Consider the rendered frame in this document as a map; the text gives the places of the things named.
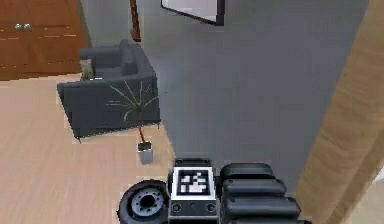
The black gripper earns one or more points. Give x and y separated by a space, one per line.
144 202

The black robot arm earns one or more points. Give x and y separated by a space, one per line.
246 196

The dark grey sofa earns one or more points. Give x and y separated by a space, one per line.
110 100

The potted house plant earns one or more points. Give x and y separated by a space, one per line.
141 126

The brown wooden cupboard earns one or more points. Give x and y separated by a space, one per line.
36 36

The light wooden door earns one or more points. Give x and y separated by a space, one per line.
346 133

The brown wooden post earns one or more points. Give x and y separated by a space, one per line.
135 20

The black framed wall picture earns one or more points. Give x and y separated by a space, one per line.
196 8

